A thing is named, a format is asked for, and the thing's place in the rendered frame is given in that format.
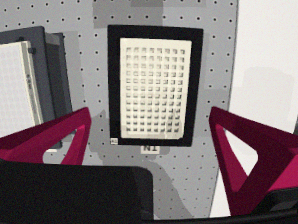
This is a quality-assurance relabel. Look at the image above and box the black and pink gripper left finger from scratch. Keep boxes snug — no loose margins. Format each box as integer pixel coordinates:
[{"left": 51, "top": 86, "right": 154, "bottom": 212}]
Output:
[{"left": 0, "top": 107, "right": 92, "bottom": 165}]

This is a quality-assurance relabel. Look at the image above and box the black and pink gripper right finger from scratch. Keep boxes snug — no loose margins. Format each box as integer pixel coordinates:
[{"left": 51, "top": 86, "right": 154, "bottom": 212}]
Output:
[{"left": 209, "top": 106, "right": 298, "bottom": 216}]

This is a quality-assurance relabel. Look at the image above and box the cream well plate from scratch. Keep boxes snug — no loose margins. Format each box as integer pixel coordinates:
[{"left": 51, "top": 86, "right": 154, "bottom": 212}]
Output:
[{"left": 120, "top": 38, "right": 191, "bottom": 139}]

